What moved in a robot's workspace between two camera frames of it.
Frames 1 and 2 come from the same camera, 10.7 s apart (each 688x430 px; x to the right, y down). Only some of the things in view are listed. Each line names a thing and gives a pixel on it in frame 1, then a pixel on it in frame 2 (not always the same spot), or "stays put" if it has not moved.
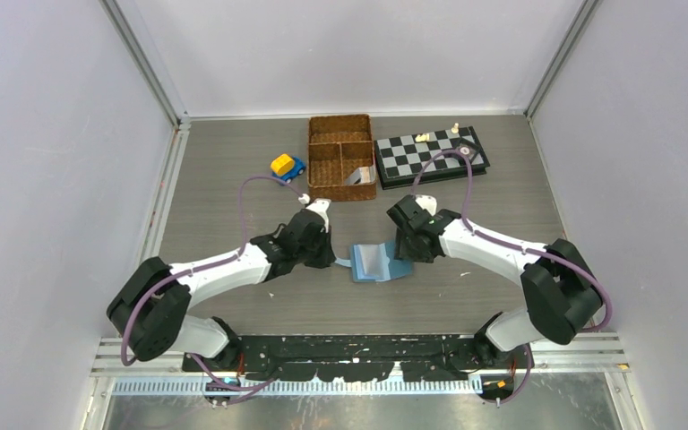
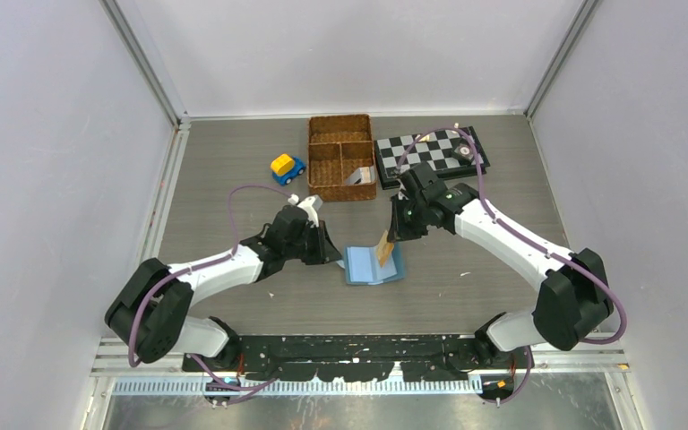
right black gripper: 403,252 → 399,230
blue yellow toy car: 286,167 stays put
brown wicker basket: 339,144 stays put
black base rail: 363,357 stays put
